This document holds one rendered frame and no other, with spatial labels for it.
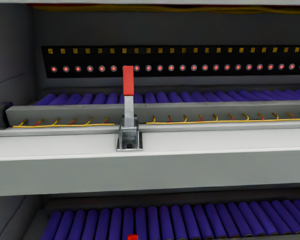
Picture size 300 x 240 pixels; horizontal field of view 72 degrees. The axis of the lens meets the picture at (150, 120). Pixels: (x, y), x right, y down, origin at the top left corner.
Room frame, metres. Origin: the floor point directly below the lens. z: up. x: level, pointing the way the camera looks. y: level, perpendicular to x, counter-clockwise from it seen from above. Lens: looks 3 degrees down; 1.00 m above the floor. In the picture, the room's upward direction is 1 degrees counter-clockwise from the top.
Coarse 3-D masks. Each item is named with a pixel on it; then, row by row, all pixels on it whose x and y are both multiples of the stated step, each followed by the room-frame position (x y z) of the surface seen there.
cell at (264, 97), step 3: (252, 90) 0.37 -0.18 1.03; (255, 90) 0.36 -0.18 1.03; (252, 93) 0.36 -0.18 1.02; (255, 93) 0.35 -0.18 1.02; (258, 93) 0.35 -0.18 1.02; (261, 93) 0.35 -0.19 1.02; (258, 96) 0.34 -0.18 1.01; (261, 96) 0.34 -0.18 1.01; (264, 96) 0.33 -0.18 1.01; (267, 96) 0.33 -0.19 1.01; (261, 99) 0.33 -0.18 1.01; (264, 99) 0.33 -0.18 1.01; (267, 99) 0.32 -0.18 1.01; (270, 99) 0.32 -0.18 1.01; (273, 99) 0.32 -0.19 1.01
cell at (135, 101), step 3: (135, 93) 0.35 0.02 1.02; (138, 93) 0.35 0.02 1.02; (135, 96) 0.33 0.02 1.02; (138, 96) 0.33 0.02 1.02; (141, 96) 0.34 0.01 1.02; (135, 99) 0.32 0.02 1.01; (138, 99) 0.32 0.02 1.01; (141, 99) 0.33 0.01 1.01; (135, 102) 0.30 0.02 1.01; (138, 102) 0.30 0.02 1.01; (141, 102) 0.31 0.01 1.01
